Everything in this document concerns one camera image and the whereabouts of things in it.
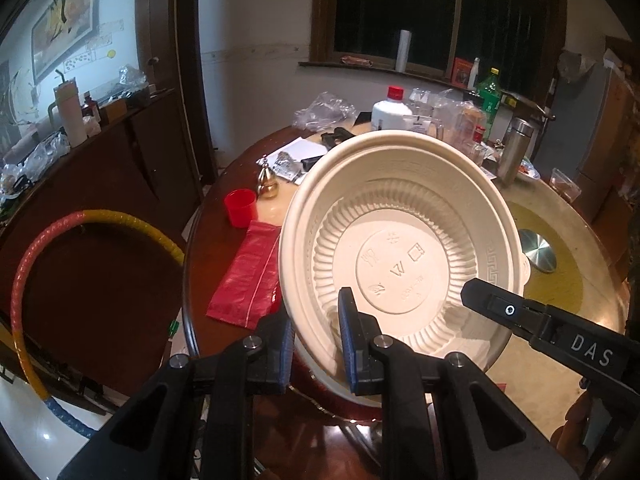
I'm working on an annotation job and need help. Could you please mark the plastic bag on refrigerator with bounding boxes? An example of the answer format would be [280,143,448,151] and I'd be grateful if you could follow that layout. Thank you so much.
[557,50,598,83]

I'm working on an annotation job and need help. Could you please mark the red plastic bag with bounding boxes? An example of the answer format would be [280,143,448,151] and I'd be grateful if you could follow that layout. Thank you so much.
[206,220,283,331]

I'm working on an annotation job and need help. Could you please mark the grey refrigerator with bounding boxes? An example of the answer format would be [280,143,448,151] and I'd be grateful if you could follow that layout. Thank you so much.
[547,50,640,221]

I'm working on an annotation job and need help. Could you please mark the steel thermos flask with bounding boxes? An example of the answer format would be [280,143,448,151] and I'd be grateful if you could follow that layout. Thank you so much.
[497,118,537,186]

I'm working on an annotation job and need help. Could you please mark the crumpled clear plastic bag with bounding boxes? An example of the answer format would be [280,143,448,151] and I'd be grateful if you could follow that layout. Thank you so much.
[292,92,358,131]

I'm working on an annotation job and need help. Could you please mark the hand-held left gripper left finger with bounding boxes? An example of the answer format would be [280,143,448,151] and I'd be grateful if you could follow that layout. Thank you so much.
[57,310,296,480]

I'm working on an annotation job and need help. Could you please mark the red plastic cup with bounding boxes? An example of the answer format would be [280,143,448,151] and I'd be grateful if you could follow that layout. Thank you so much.
[223,189,257,228]

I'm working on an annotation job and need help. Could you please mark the white tumbler with straw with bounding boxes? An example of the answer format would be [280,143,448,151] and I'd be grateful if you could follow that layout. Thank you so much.
[47,70,88,148]

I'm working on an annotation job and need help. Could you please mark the multicoloured hula hoop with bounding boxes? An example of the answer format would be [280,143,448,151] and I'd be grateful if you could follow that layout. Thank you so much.
[10,209,187,438]

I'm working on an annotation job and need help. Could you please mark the clear plastic food container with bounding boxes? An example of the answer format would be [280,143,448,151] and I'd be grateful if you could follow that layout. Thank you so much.
[550,167,583,203]

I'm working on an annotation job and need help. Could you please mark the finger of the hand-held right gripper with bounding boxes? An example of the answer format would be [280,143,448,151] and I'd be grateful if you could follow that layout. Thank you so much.
[461,278,546,342]

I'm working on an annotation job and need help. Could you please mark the white bottle with red cap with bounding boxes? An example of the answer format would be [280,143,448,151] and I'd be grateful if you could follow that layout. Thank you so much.
[371,86,415,133]

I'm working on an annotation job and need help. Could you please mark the green plastic bottle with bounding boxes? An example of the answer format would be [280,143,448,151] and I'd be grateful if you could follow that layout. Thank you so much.
[475,67,503,141]

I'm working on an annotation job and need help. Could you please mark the white paper sheets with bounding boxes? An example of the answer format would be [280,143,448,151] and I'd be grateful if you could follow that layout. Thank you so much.
[265,137,326,171]

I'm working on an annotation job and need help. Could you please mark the person's right hand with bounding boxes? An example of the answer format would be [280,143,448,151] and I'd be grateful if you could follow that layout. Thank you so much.
[550,390,608,468]

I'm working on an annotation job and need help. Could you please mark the gold bell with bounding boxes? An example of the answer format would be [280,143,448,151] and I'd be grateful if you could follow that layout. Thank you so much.
[256,156,281,198]

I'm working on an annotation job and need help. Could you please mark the dark wooden framed window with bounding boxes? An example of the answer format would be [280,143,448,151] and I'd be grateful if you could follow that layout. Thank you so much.
[310,0,568,81]

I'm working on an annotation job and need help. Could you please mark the cream ribbed plastic bowl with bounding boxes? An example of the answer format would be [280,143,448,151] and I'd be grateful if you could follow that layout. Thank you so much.
[278,130,532,376]
[292,332,383,408]

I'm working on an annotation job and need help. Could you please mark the red box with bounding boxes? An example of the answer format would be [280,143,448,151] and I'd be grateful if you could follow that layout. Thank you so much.
[451,57,473,86]

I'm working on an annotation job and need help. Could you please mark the dark wooden sideboard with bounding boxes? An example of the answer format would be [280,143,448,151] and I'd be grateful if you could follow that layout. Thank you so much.
[0,90,203,311]

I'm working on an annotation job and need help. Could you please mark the round metal turntable disc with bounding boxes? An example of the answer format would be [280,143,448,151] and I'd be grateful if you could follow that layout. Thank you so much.
[517,229,557,275]

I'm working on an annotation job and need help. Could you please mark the small black device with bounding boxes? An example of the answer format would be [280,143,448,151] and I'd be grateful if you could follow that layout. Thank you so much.
[320,127,353,148]

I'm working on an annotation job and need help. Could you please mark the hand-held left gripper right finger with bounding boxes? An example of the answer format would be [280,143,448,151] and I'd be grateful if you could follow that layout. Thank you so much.
[337,286,576,480]

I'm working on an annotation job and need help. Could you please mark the white paper roll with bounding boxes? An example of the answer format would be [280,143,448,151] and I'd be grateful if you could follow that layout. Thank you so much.
[396,30,412,72]

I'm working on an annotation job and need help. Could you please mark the silver foil packet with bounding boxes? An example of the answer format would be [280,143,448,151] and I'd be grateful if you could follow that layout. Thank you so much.
[275,151,306,181]

